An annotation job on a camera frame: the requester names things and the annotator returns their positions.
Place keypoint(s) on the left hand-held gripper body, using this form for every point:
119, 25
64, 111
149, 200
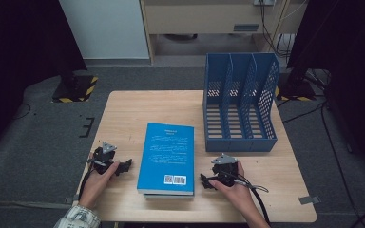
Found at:
104, 158

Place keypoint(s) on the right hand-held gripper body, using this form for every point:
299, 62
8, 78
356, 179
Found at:
225, 167

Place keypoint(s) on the blue file rack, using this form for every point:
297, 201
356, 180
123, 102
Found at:
240, 145

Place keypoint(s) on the blue book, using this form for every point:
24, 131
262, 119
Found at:
166, 155

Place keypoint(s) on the person's left hand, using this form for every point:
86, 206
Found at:
96, 188

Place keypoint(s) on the person's right hand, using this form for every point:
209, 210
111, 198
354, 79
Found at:
242, 194

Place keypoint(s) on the grey tape piece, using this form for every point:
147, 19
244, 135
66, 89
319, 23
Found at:
71, 199
309, 200

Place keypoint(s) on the striped stand base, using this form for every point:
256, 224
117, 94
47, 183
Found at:
294, 91
76, 91

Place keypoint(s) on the white panel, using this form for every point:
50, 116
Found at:
104, 28

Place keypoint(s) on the black curtain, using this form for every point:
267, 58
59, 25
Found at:
345, 47
12, 47

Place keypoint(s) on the beige wooden cabinet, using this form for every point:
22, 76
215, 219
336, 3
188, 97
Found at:
196, 19

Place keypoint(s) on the white power strip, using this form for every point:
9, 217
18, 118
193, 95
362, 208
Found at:
263, 2

